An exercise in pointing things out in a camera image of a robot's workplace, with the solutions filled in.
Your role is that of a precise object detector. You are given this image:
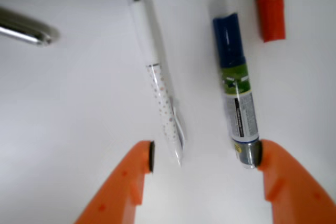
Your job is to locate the blue cap marker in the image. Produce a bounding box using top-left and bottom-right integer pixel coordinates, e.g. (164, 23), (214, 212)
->
(213, 13), (261, 169)

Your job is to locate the silver metal pen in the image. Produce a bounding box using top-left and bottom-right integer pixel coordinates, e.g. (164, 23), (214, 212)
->
(1, 7), (60, 47)

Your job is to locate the red cap marker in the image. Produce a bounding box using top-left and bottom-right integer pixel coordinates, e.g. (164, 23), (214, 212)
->
(256, 0), (286, 42)

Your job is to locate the white dotted pen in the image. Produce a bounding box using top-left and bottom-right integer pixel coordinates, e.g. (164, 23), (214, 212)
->
(130, 0), (185, 166)

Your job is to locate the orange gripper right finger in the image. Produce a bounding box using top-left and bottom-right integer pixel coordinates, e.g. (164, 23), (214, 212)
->
(258, 140), (335, 223)

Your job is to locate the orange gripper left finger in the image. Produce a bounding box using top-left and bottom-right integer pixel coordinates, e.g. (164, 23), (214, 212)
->
(75, 141), (155, 223)

